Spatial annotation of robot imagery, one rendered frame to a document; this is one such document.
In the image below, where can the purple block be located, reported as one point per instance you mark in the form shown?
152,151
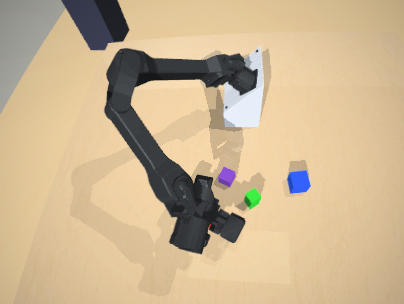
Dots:
227,176

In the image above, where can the blue block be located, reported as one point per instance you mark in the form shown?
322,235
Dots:
298,182

